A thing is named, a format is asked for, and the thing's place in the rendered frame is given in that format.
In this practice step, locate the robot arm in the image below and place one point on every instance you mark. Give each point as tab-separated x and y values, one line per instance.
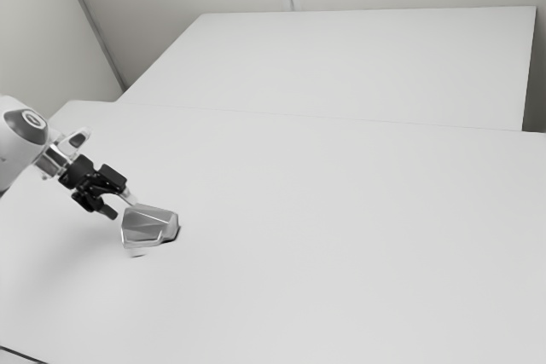
19	138

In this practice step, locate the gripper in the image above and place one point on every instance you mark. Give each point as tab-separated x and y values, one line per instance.
85	174

